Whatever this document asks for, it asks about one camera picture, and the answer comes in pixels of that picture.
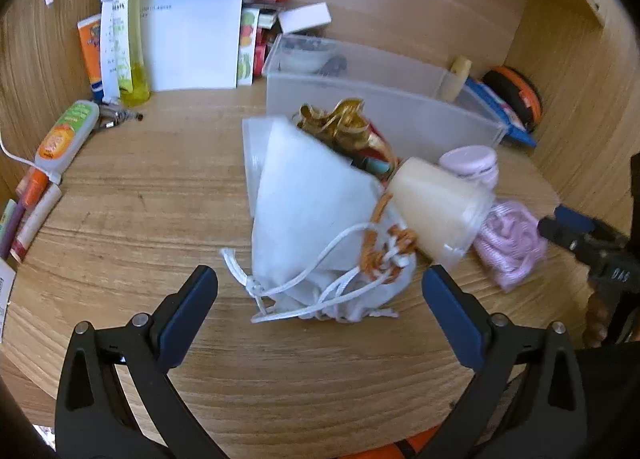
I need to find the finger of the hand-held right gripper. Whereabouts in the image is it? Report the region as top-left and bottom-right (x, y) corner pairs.
(553, 204), (628, 246)
(537, 216), (601, 266)

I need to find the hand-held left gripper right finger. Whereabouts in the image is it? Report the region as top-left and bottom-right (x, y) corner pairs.
(421, 264), (588, 459)

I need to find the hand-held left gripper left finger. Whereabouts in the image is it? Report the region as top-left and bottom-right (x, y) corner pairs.
(55, 265), (231, 459)

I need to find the pink knitted cloth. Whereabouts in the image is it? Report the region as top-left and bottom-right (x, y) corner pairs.
(471, 199), (549, 293)

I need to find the orange braided cord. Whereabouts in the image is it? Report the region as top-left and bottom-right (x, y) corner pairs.
(362, 193), (419, 287)

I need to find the cream plastic cup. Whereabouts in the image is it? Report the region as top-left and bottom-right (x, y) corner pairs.
(386, 156), (497, 273)

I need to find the pink round case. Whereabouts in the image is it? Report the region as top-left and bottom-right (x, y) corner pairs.
(439, 145), (500, 188)

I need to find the white drawstring bag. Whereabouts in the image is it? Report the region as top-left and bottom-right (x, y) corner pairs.
(221, 116), (418, 326)

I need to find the clear plastic storage box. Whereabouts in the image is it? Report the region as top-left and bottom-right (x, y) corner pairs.
(264, 34), (508, 174)

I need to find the gold ribbon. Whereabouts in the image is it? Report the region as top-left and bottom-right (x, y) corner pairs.
(292, 98), (401, 170)

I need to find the wooden desktop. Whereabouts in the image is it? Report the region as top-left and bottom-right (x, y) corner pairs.
(0, 84), (593, 459)

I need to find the person's right hand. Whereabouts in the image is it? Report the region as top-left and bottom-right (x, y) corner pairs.
(582, 289), (610, 346)

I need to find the blue patchwork pouch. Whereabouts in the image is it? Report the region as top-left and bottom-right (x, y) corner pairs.
(462, 78), (539, 148)

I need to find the black orange zip case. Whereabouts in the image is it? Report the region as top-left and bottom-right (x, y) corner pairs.
(481, 65), (544, 136)

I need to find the person's orange jacket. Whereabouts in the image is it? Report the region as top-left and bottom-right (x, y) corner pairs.
(350, 426), (443, 459)

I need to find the pink white lip balm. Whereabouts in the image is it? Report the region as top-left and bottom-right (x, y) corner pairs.
(9, 184), (64, 263)

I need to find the cream small bottle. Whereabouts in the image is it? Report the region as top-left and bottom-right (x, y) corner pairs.
(442, 56), (474, 103)

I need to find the white paper tag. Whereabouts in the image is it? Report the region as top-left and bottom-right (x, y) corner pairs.
(0, 259), (17, 342)

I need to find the purple pen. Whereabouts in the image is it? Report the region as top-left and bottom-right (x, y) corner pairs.
(0, 198), (29, 261)

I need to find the orange marker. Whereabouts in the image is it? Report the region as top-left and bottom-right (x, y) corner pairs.
(19, 170), (52, 208)

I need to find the green orange label tube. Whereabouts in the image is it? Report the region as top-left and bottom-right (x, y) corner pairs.
(34, 100), (101, 186)

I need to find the red booklet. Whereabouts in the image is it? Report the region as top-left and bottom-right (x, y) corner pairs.
(252, 28), (281, 80)

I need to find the white paper sheet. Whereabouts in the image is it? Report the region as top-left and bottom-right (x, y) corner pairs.
(134, 0), (246, 92)

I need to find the yellow green spray bottle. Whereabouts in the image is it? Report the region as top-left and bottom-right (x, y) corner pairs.
(112, 0), (152, 108)

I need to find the fruit print box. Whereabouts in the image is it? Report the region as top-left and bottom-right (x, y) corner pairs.
(236, 7), (262, 86)

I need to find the orange carton box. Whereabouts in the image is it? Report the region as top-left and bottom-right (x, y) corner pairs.
(76, 14), (108, 103)

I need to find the small bowl of trinkets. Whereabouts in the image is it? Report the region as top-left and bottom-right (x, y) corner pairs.
(279, 37), (349, 76)

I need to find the small white box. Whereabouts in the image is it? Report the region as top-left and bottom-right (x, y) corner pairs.
(278, 2), (332, 36)

